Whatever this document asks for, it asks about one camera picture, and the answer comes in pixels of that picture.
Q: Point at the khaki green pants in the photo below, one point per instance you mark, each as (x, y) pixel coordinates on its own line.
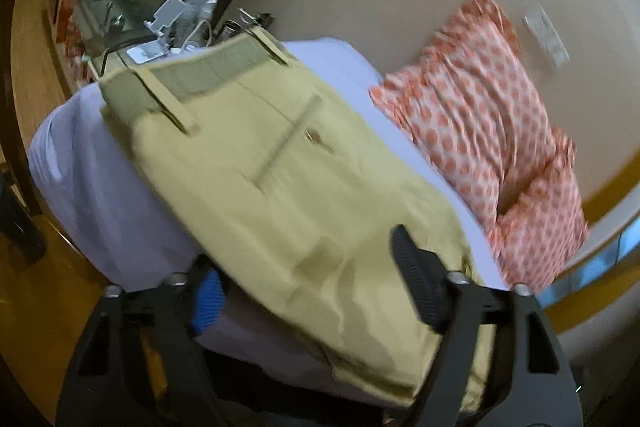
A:
(293, 195)

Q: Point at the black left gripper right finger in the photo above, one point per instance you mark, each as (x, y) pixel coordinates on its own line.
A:
(435, 292)

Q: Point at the white phone stand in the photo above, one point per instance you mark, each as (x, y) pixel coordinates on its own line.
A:
(160, 26)

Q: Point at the small orange polka-dot pillow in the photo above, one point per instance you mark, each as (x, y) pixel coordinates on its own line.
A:
(545, 227)

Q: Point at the large orange polka-dot pillow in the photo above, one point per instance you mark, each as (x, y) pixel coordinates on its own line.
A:
(468, 106)

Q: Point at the white wall switch plate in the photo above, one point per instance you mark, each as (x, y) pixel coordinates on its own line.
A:
(538, 22)

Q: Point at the white bed mattress sheet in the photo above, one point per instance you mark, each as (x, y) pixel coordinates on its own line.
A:
(130, 237)

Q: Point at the glass bedside table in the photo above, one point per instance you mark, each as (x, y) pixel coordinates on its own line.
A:
(108, 28)

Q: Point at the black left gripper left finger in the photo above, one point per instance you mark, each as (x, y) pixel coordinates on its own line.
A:
(207, 294)

